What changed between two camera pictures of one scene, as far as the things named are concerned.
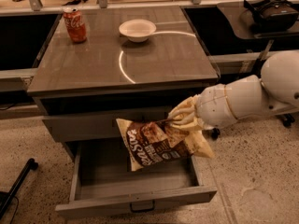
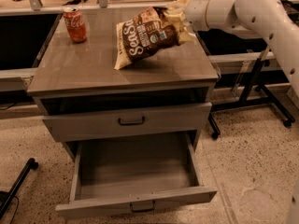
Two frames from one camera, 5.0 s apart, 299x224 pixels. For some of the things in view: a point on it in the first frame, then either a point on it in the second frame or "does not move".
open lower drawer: x=103 y=181 does not move
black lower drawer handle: x=143 y=210 does not move
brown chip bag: x=149 y=143 -> x=146 y=33
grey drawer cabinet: x=85 y=87 does not move
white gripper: x=212 y=106 -> x=196 y=11
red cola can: x=75 y=25 does not move
